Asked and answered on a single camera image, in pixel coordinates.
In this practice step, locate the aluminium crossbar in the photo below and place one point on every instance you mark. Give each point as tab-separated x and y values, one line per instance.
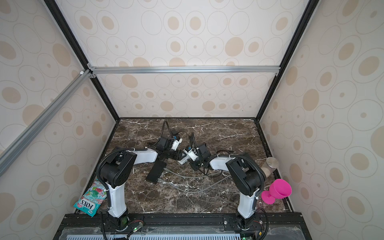
28	135
185	70

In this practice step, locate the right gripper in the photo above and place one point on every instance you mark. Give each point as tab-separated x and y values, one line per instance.
192	163

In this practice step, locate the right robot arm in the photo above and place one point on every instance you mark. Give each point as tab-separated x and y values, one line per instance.
247	175

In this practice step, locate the aluminium crossbar left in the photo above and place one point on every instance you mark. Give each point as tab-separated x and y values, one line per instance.
28	135

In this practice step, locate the black corner frame post right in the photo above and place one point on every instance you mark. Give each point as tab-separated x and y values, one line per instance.
302	25

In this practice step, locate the green snack packet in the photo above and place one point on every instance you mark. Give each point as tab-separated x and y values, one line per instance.
90	202

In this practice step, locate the pink silicone funnel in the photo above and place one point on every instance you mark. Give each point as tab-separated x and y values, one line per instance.
279	189

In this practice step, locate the black corner frame post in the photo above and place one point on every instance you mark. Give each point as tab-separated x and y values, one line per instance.
75	46
302	25

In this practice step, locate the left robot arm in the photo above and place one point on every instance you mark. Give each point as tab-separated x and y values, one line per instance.
114	170

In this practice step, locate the white rectangular box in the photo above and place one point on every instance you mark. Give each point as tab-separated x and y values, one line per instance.
184	160

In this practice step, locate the aluminium crossbar back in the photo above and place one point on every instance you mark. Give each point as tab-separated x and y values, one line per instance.
185	70

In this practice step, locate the black corner frame post left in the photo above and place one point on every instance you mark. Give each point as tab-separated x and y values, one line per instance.
75	46

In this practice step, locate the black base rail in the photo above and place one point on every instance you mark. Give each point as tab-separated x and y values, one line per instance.
261	226

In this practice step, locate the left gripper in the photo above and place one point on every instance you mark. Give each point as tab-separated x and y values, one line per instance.
179	155

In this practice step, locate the black network switch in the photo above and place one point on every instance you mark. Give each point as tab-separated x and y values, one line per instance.
156	172

